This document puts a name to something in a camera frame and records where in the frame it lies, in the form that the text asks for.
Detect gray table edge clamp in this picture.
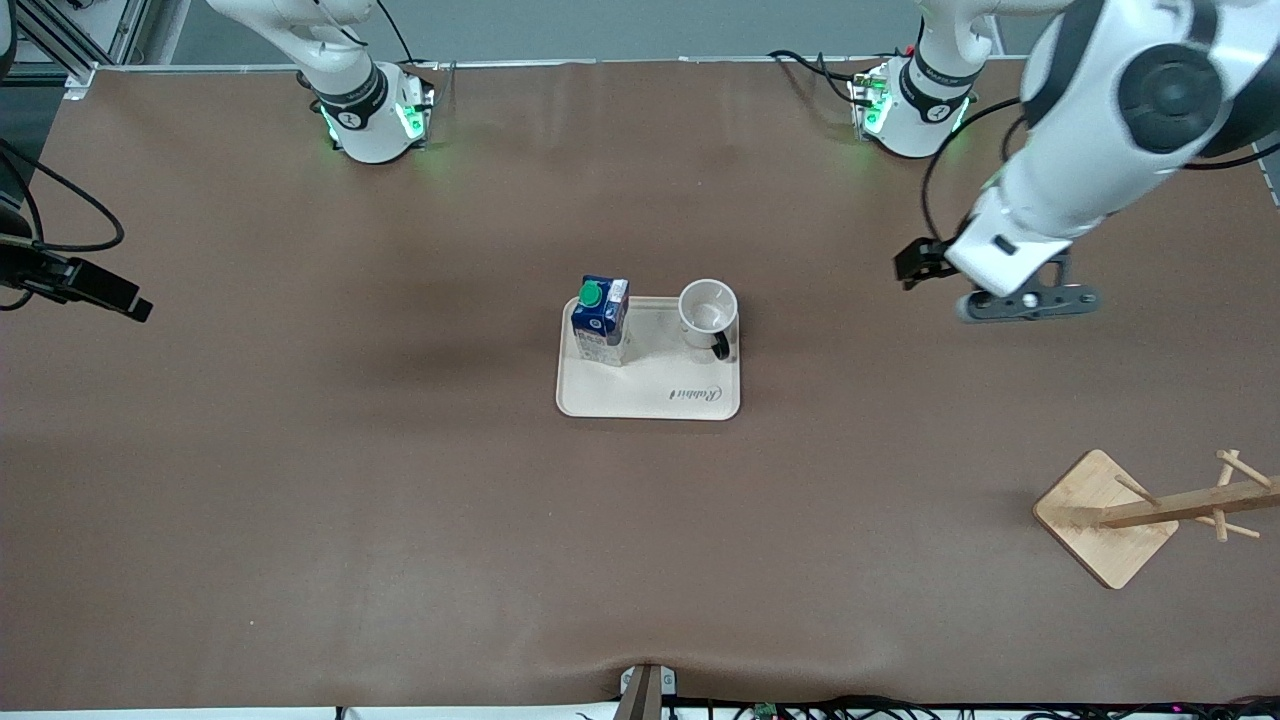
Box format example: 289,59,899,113
615,663,679,720

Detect blue milk carton green cap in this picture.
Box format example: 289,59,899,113
570,275,632,368

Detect beige plastic tray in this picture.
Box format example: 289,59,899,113
556,296,742,421

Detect black left arm base cable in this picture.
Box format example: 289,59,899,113
768,50,869,107

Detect white smiley mug black handle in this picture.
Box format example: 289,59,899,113
678,278,742,363

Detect black arm base cable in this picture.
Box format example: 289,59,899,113
372,0,417,67
768,50,869,107

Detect brown table cover mat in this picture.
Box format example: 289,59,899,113
0,58,1280,713

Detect wooden cup rack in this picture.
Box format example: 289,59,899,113
1032,448,1280,591

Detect black right arm base cable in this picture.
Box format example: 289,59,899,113
372,0,417,67

